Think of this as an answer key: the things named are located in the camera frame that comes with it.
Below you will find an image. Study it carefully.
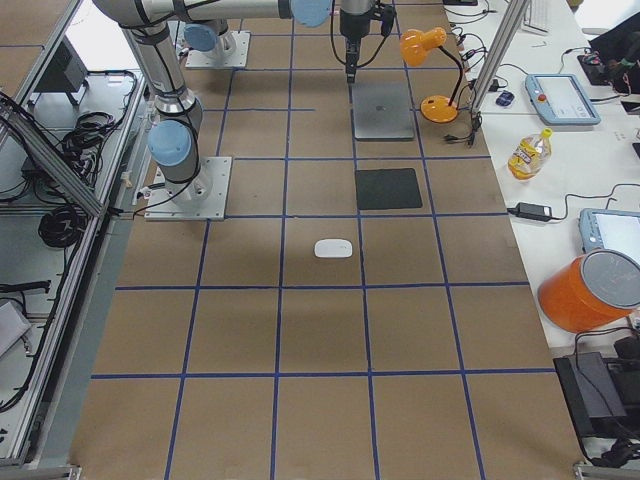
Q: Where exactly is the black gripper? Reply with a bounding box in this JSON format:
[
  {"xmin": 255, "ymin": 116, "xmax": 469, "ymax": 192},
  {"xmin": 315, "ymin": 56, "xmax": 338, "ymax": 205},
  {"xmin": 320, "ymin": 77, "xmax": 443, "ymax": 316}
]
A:
[{"xmin": 340, "ymin": 0, "xmax": 393, "ymax": 83}]

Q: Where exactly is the black mousepad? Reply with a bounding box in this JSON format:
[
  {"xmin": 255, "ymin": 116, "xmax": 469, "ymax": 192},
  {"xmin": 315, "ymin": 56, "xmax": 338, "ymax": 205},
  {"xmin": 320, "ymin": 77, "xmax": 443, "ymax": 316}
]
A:
[{"xmin": 355, "ymin": 168, "xmax": 423, "ymax": 210}]

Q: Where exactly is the white computer mouse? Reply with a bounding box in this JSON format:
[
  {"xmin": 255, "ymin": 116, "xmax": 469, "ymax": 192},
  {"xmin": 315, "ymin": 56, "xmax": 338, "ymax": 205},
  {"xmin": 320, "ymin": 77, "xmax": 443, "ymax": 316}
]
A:
[{"xmin": 314, "ymin": 238, "xmax": 353, "ymax": 259}]

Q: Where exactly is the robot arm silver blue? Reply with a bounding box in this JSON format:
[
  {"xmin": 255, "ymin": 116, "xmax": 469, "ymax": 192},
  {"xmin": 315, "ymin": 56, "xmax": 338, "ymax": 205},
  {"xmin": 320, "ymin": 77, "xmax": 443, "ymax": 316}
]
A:
[
  {"xmin": 95, "ymin": 1, "xmax": 330, "ymax": 203},
  {"xmin": 184, "ymin": 1, "xmax": 396, "ymax": 84}
]

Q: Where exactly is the grey closed laptop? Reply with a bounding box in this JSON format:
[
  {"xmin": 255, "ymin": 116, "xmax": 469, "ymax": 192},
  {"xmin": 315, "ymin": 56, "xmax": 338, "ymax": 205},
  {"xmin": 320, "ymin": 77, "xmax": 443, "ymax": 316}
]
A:
[{"xmin": 352, "ymin": 82, "xmax": 414, "ymax": 141}]

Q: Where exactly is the orange desk lamp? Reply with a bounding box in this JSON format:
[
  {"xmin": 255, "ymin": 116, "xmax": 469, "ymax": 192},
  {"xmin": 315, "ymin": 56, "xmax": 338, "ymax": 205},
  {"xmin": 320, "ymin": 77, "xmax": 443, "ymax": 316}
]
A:
[{"xmin": 399, "ymin": 27, "xmax": 464, "ymax": 124}]

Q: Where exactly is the blue small device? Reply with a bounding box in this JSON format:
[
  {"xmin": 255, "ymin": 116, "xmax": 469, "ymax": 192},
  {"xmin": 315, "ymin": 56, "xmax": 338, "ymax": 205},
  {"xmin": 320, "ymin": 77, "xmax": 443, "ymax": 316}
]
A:
[{"xmin": 495, "ymin": 91, "xmax": 515, "ymax": 107}]

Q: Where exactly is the white keyboard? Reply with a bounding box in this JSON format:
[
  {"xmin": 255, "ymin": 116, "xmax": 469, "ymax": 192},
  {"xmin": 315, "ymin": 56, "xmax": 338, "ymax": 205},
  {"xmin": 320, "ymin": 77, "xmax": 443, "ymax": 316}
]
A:
[{"xmin": 521, "ymin": 0, "xmax": 550, "ymax": 35}]

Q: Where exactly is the yellow oil bottle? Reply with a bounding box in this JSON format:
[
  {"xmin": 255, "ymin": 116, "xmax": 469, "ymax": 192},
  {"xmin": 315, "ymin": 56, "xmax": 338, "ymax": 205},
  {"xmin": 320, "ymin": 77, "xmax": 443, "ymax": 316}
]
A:
[{"xmin": 507, "ymin": 128, "xmax": 553, "ymax": 180}]

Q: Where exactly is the blue grey teach pendant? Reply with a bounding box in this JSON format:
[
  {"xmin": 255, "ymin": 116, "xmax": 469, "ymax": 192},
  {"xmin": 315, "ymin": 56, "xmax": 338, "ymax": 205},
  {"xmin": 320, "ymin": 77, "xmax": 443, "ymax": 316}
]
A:
[{"xmin": 524, "ymin": 74, "xmax": 601, "ymax": 126}]

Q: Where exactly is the black power adapter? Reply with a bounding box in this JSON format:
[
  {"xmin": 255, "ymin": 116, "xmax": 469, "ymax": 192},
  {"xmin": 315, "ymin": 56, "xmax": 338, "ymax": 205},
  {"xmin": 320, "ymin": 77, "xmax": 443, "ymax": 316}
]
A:
[{"xmin": 507, "ymin": 202, "xmax": 558, "ymax": 223}]

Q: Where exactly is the black monitor left shelf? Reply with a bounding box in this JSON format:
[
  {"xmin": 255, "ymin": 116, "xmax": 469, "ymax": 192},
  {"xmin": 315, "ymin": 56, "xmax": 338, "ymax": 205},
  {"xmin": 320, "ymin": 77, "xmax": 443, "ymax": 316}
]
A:
[{"xmin": 28, "ymin": 36, "xmax": 88, "ymax": 106}]

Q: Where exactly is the orange cylindrical container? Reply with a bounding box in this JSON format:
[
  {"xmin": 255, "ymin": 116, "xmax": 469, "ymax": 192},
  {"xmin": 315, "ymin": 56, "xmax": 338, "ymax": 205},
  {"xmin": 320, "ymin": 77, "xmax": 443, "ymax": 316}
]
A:
[{"xmin": 537, "ymin": 249, "xmax": 639, "ymax": 333}]

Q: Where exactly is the black box lower right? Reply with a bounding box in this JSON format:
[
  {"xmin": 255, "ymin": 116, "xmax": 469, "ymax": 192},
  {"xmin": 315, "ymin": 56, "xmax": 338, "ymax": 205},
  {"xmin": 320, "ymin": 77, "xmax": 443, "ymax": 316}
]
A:
[{"xmin": 553, "ymin": 352, "xmax": 639, "ymax": 469}]

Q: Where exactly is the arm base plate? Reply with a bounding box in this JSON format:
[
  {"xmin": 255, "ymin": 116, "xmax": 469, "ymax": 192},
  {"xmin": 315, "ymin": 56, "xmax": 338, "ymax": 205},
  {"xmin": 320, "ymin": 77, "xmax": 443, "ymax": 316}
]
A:
[
  {"xmin": 184, "ymin": 28, "xmax": 251, "ymax": 70},
  {"xmin": 143, "ymin": 157, "xmax": 232, "ymax": 221}
]

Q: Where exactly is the aluminium frame post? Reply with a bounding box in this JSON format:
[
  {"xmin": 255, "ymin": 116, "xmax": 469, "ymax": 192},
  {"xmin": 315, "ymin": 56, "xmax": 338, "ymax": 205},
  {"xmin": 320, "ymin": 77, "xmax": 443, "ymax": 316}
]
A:
[{"xmin": 470, "ymin": 0, "xmax": 528, "ymax": 117}]

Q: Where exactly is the black cable bundle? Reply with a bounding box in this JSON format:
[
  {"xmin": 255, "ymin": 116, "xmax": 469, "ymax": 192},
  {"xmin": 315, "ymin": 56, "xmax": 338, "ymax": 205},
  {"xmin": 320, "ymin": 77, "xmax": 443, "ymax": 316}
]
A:
[{"xmin": 38, "ymin": 203, "xmax": 84, "ymax": 250}]

